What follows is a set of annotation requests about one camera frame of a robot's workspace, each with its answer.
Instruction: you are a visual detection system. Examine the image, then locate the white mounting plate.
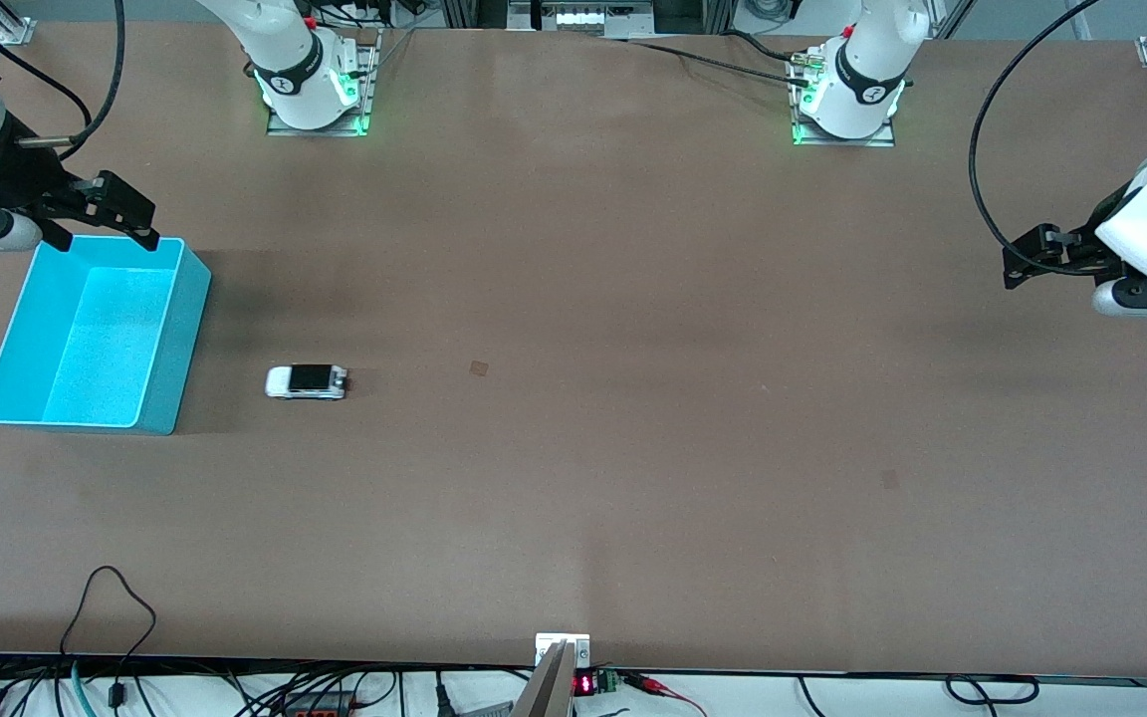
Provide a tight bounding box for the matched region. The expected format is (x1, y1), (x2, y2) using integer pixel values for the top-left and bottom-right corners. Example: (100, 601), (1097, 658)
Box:
(535, 633), (591, 668)

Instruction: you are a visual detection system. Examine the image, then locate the grey metal bar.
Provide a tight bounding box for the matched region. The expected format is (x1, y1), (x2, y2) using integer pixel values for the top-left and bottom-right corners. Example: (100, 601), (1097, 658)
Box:
(512, 642), (576, 717)

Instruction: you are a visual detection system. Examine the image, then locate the cyan plastic bin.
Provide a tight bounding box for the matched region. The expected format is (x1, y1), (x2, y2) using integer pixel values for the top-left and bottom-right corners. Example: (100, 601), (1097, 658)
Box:
(0, 235), (213, 436)

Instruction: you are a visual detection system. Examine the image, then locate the white device with lights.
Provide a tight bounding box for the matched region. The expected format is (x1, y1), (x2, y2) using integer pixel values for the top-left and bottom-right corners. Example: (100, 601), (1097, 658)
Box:
(509, 0), (656, 37)

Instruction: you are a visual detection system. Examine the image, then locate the long black table cable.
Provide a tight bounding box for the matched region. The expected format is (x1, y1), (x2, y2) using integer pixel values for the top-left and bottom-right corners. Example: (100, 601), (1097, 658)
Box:
(623, 38), (813, 87)

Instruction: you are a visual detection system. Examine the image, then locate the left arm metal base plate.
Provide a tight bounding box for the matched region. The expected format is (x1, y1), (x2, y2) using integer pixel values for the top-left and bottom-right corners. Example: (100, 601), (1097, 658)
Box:
(791, 50), (897, 148)

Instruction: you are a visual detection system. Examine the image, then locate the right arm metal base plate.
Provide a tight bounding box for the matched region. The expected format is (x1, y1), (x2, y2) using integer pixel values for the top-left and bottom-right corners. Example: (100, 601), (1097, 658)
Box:
(267, 28), (377, 137)

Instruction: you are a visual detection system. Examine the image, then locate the short black table cable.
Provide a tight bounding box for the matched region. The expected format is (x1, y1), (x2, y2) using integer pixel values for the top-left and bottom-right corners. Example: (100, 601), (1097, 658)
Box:
(721, 30), (808, 65)

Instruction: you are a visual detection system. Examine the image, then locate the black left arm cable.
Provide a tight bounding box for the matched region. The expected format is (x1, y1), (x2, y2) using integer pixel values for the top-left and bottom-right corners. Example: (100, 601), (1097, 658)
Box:
(968, 0), (1100, 277)

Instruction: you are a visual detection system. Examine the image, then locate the black coiled cable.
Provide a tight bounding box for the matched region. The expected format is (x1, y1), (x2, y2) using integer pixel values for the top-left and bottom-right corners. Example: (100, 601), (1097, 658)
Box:
(944, 674), (1040, 707)

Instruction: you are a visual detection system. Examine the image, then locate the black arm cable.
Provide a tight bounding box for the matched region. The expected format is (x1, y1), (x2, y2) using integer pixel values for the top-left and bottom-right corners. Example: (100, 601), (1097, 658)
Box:
(968, 0), (1100, 277)
(0, 0), (127, 162)

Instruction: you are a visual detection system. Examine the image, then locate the white toy jeep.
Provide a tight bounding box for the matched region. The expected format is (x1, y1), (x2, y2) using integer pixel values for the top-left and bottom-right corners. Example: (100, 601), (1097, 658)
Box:
(265, 363), (349, 401)

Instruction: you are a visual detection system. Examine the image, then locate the red clip lead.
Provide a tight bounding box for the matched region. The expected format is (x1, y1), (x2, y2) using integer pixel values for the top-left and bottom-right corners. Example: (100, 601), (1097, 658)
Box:
(623, 672), (709, 717)

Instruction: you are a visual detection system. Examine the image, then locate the thin black looped cable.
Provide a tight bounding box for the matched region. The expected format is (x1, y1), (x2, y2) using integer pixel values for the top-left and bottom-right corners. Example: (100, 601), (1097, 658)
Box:
(59, 566), (158, 708)

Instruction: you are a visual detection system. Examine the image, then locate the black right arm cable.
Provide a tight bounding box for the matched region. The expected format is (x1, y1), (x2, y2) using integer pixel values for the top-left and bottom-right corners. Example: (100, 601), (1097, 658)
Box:
(0, 0), (127, 162)

